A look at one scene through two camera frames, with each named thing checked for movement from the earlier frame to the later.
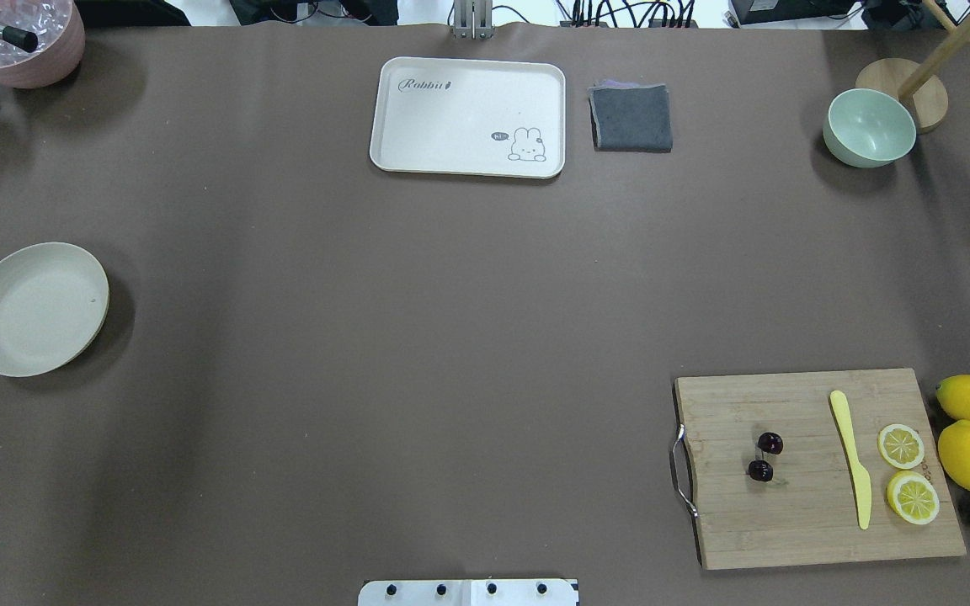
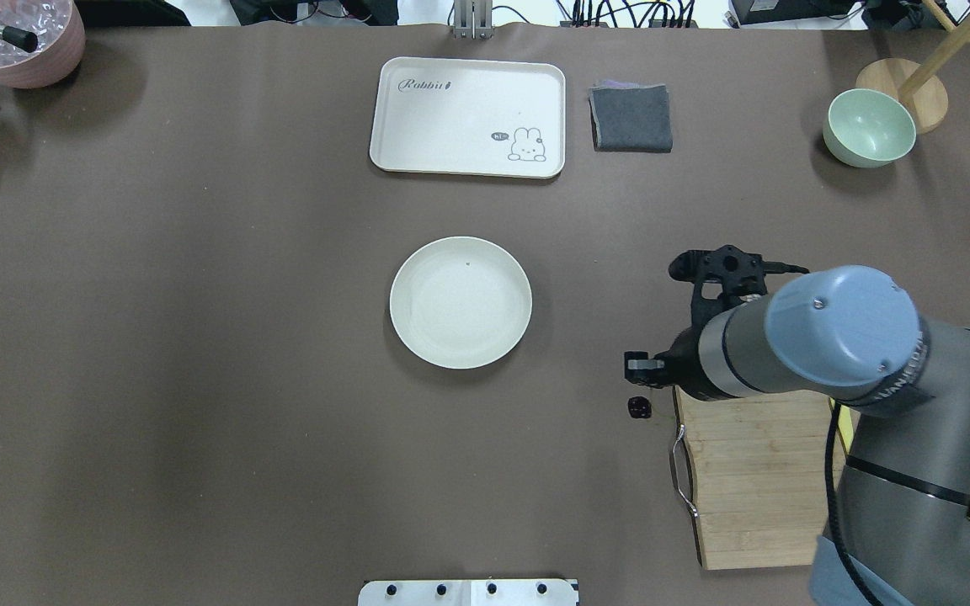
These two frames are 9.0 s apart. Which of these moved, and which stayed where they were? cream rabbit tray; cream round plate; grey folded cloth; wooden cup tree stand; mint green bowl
Moved: cream round plate
Stayed: cream rabbit tray; mint green bowl; grey folded cloth; wooden cup tree stand
